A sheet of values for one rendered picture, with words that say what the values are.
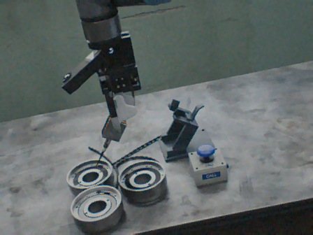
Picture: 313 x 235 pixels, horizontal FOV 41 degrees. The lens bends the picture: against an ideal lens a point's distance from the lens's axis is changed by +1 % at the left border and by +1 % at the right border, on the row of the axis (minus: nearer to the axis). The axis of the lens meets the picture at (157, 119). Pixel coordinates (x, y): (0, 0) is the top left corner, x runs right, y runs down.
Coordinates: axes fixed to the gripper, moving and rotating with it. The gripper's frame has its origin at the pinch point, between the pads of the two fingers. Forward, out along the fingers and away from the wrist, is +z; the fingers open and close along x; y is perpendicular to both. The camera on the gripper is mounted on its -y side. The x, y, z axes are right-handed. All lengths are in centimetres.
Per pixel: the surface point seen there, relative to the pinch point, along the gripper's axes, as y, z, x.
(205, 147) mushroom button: 18.1, 5.8, -8.6
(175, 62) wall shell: 39, 52, 151
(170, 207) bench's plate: 7.5, 13.3, -16.1
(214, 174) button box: 18.6, 10.7, -12.3
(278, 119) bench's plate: 41.3, 13.3, 6.6
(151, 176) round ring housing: 5.2, 10.5, -8.1
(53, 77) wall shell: -35, 47, 155
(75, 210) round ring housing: -11.7, 10.3, -13.3
